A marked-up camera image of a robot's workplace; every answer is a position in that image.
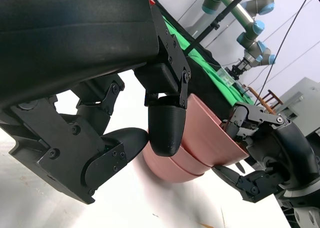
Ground black industrial arm gripper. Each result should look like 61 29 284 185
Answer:
224 58 254 80

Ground pink plastic bowl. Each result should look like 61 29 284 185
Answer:
180 93 250 167
172 137 214 175
142 129 206 184

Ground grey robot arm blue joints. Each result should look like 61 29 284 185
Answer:
201 0 277 66

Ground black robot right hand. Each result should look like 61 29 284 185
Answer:
211 102 320 203

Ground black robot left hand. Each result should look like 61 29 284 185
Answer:
0 0 192 205

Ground clear plastic box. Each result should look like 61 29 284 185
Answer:
216 67 237 87

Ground green cloth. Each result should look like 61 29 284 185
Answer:
161 14 255 106

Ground wooden chair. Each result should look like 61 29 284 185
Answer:
248 86 285 113

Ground black metal pole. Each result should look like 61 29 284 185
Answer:
186 0 254 55

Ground grey metal cabinet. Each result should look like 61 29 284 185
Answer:
271 77 320 140

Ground black wall cable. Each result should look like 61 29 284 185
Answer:
259 0 316 94

